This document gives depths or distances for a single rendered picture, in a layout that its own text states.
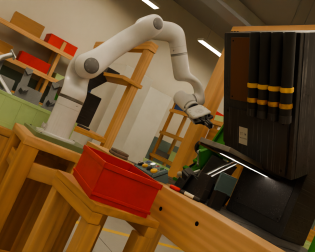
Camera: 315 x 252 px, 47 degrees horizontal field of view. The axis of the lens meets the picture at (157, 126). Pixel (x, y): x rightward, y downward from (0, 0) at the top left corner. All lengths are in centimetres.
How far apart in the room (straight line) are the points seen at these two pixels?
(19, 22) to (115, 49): 613
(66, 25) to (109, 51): 687
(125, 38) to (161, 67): 790
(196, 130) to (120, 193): 120
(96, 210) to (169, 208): 33
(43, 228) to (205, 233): 57
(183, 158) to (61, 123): 87
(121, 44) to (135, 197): 87
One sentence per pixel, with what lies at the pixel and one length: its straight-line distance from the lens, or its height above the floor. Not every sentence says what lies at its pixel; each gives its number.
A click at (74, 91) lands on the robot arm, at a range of 173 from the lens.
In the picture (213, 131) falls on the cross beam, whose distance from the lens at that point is 231.
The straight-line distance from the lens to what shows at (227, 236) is 116.
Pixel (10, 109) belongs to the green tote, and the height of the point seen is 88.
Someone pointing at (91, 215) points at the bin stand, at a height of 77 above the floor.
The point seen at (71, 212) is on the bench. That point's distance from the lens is 201.
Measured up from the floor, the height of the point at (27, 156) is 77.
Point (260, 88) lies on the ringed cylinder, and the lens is 134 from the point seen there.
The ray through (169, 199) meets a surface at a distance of 136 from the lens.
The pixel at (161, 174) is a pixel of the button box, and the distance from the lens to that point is 150.
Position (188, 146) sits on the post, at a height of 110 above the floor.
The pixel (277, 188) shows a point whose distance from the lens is 157.
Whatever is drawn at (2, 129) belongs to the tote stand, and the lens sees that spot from 202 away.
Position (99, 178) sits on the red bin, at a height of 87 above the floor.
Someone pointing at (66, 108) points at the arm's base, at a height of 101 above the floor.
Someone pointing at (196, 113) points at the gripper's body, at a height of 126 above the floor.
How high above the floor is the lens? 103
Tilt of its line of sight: 3 degrees up
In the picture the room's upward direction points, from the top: 24 degrees clockwise
